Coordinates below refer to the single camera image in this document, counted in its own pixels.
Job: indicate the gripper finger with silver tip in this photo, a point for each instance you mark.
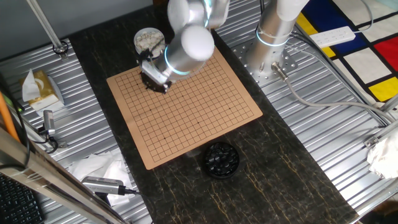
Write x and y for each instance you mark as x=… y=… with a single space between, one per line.
x=167 y=87

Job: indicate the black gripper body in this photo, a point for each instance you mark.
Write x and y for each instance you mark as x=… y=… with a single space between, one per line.
x=152 y=84

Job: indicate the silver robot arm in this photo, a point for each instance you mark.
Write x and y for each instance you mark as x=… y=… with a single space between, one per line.
x=192 y=43

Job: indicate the tan go board mat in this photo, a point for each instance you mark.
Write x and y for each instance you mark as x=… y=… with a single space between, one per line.
x=192 y=133

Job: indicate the white bowl of white stones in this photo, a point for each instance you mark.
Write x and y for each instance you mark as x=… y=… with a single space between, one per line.
x=143 y=40

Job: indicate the black bowl of black stones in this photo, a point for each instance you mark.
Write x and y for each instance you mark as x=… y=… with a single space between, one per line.
x=220 y=160

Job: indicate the pile of white tissues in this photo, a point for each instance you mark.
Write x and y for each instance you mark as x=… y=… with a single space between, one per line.
x=102 y=168

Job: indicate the yellow tissue pack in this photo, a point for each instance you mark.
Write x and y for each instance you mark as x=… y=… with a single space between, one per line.
x=43 y=87

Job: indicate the black and silver tool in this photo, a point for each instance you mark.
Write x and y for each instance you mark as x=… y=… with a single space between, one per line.
x=48 y=119

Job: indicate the grey usb hub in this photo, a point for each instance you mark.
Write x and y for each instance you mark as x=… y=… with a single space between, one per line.
x=102 y=185

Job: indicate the white tissue sheet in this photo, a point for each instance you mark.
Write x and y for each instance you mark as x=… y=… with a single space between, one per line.
x=121 y=200

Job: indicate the black marble pattern mat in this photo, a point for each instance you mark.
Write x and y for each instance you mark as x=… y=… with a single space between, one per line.
x=264 y=186

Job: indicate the orange stick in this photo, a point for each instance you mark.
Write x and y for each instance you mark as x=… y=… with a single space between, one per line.
x=6 y=115

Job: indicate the white power strip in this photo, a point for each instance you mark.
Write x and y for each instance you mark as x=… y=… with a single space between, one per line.
x=332 y=36

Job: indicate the black keyboard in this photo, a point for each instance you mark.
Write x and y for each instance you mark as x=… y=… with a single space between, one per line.
x=15 y=202

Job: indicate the colourful block pattern cloth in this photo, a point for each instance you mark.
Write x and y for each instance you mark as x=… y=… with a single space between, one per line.
x=367 y=65

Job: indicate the crumpled white cloth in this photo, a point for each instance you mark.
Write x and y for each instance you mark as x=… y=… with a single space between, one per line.
x=385 y=158

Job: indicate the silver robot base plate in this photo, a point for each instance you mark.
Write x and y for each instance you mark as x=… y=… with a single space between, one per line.
x=289 y=65

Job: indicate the silver metal frame bar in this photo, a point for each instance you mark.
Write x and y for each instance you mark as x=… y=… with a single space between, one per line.
x=37 y=174

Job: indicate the aluminium profile with bracket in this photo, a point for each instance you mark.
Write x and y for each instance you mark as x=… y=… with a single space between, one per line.
x=387 y=130

